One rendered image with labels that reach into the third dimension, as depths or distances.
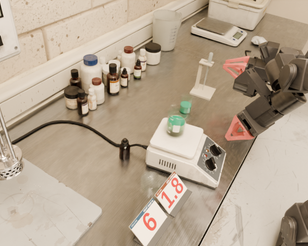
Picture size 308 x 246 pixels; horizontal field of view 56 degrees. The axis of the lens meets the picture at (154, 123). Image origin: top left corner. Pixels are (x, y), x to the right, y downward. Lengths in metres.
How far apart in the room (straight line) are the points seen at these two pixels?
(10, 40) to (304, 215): 0.56
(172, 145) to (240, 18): 1.15
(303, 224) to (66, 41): 0.87
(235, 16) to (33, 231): 1.47
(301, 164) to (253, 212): 0.26
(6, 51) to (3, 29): 0.03
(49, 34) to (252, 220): 0.80
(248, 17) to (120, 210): 1.32
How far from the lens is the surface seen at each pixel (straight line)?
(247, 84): 0.71
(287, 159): 0.96
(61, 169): 0.81
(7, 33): 0.43
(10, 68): 0.95
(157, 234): 0.69
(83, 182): 0.77
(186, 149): 0.74
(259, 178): 0.86
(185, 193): 0.76
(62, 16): 1.03
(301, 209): 0.62
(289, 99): 0.67
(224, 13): 1.78
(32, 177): 0.79
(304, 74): 0.61
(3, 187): 0.80
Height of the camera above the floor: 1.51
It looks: 40 degrees down
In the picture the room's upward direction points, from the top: 7 degrees clockwise
